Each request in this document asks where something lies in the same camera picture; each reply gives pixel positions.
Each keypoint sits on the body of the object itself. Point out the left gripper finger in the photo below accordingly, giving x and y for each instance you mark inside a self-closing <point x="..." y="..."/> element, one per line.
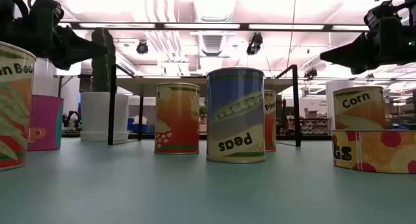
<point x="81" y="45"/>
<point x="66" y="63"/>

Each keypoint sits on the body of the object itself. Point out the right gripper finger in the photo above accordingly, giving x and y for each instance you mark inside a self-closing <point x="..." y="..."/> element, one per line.
<point x="362" y="69"/>
<point x="354" y="53"/>

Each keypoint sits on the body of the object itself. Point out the corn can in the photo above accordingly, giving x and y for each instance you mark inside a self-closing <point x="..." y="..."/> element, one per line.
<point x="357" y="110"/>

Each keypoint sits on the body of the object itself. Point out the pink chicken soup can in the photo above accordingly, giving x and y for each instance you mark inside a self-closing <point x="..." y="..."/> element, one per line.
<point x="47" y="120"/>

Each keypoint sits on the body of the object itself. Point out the green beans can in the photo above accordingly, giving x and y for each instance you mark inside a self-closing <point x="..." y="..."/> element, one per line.
<point x="16" y="120"/>

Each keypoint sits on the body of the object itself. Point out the orange pineapple can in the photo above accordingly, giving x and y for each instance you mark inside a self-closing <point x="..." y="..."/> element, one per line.
<point x="270" y="120"/>

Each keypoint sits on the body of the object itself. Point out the orange can white dots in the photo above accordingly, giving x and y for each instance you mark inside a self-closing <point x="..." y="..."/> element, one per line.
<point x="177" y="120"/>

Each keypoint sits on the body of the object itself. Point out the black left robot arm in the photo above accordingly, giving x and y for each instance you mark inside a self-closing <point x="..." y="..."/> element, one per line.
<point x="13" y="32"/>

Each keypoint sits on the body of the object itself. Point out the wooden shelf black legs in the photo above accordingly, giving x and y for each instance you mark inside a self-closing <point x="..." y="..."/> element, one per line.
<point x="139" y="86"/>

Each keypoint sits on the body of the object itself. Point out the green cactus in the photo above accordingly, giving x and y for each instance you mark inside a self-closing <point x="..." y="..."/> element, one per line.
<point x="102" y="61"/>

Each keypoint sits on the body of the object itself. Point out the black ceiling spotlight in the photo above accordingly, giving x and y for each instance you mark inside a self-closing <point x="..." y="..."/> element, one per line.
<point x="254" y="43"/>
<point x="142" y="47"/>
<point x="310" y="73"/>

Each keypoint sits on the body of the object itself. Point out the white pillar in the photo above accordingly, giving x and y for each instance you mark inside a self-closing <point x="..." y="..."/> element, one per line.
<point x="329" y="107"/>

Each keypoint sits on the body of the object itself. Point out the white plant pot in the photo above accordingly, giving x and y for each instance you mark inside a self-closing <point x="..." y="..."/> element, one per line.
<point x="94" y="117"/>

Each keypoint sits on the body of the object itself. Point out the blue storage bin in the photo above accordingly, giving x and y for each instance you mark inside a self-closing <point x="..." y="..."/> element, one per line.
<point x="148" y="128"/>

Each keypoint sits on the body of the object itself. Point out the black bar with LED strips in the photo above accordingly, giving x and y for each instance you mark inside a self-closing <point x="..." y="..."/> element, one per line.
<point x="243" y="26"/>

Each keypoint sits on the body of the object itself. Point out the green table mat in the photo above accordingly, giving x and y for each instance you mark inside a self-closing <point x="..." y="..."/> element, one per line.
<point x="208" y="191"/>

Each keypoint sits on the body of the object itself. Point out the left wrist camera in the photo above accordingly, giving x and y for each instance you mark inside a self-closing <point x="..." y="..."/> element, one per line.
<point x="48" y="9"/>

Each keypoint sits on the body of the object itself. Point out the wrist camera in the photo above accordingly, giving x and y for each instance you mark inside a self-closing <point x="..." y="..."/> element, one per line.
<point x="48" y="9"/>
<point x="378" y="14"/>

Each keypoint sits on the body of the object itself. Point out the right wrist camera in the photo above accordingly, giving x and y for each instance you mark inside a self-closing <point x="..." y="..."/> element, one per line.
<point x="378" y="14"/>

